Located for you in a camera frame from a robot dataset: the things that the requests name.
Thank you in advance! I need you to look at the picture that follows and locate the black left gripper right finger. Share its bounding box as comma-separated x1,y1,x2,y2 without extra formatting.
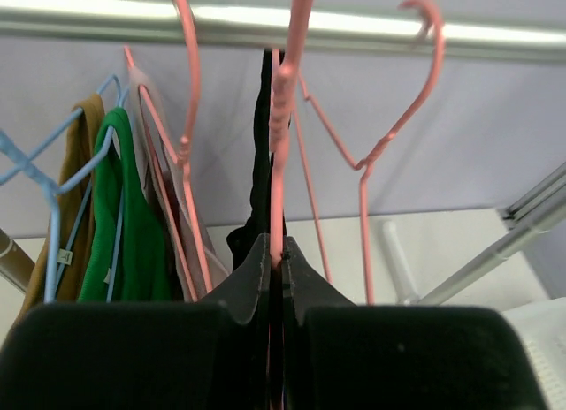
282,236,353,409

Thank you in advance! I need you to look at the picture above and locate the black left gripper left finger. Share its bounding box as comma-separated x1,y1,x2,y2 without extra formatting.
205,233,271,409

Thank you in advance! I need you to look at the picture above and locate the black tank top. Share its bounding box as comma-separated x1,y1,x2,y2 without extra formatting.
226,49,285,271

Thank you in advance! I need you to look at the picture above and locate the pink wire hanger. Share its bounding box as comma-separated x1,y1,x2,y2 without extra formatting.
123,0,216,303
298,0,446,305
264,0,319,410

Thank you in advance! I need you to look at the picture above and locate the mauve tank top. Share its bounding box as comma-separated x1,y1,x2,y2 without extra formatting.
128,63,229,301

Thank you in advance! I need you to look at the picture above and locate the green tank top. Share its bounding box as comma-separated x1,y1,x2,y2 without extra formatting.
77,107,178,303

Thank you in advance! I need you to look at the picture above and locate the brown tank top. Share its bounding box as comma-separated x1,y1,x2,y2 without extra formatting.
15,93,105,322

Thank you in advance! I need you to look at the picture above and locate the white and grey garment rack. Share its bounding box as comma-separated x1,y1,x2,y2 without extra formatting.
1,0,565,303

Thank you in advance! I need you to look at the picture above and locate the blue wire hanger right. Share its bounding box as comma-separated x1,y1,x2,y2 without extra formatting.
77,87,133,302

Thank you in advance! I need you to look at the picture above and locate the blue wire hanger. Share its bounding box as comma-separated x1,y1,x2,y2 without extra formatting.
77,87,133,302
0,107,85,304

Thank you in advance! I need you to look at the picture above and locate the blue wire hanger left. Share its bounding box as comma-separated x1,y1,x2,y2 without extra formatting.
0,107,85,304

